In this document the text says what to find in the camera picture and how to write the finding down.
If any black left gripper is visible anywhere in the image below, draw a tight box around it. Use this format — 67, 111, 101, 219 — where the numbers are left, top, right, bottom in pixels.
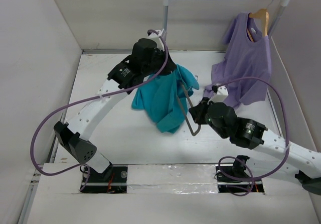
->
142, 46, 177, 78

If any grey metal hanger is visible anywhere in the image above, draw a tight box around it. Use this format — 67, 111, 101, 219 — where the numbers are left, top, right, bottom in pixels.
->
177, 81, 201, 137

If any teal t shirt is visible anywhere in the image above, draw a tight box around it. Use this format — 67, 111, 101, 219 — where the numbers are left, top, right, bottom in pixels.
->
131, 65, 199, 134

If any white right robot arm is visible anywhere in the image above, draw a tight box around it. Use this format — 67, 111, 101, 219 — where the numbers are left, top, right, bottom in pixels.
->
189, 98, 320, 195

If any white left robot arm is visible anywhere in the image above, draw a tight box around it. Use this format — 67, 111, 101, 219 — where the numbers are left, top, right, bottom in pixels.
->
54, 36, 176, 182

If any purple t shirt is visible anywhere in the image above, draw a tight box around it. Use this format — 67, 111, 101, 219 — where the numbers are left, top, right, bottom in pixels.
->
203, 13, 272, 108

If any wooden hanger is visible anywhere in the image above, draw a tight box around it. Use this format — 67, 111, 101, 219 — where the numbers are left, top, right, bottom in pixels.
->
248, 9, 269, 37

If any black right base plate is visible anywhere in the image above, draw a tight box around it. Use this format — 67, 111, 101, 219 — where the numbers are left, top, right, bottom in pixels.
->
214, 160, 264, 196

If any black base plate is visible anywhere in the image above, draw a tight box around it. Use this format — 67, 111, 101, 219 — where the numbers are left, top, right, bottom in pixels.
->
214, 160, 264, 196
79, 165, 128, 194

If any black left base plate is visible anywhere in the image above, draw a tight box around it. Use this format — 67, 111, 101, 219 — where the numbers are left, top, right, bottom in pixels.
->
79, 165, 128, 194

